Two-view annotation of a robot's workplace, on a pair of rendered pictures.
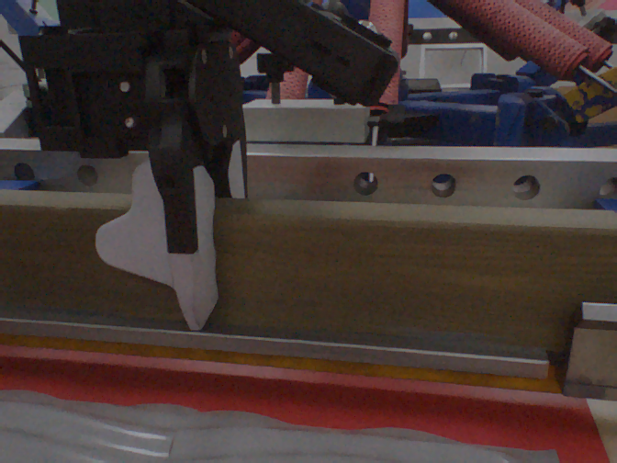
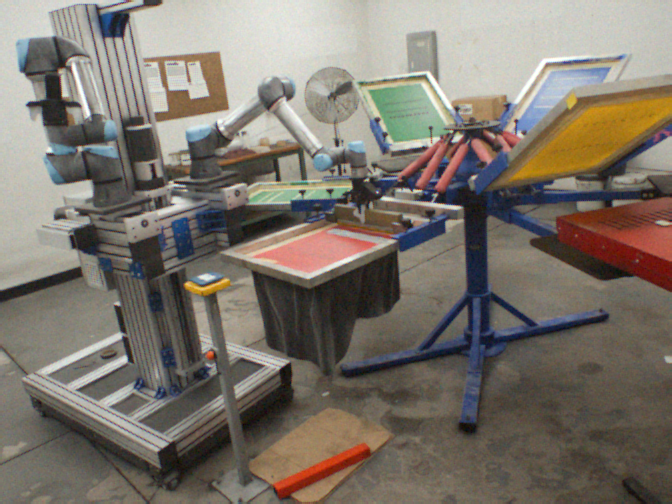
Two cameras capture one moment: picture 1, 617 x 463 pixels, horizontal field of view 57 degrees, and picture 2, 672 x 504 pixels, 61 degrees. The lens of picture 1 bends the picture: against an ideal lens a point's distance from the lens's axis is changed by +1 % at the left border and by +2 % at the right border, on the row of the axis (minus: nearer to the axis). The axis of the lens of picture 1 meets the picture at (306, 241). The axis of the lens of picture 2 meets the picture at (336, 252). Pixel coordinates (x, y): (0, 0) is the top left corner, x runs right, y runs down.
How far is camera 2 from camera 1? 2.33 m
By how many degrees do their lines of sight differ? 36
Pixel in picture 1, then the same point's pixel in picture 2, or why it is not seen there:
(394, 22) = (453, 165)
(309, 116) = (405, 193)
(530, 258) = (391, 217)
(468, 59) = not seen: outside the picture
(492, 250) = (388, 216)
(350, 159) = (406, 203)
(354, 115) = (412, 194)
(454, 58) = not seen: outside the picture
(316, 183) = (401, 207)
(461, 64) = not seen: outside the picture
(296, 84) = (423, 181)
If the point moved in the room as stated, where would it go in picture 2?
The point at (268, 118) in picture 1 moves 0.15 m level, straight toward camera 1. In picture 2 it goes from (399, 193) to (384, 201)
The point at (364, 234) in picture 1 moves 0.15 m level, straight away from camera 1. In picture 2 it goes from (377, 213) to (398, 205)
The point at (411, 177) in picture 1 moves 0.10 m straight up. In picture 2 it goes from (415, 207) to (413, 186)
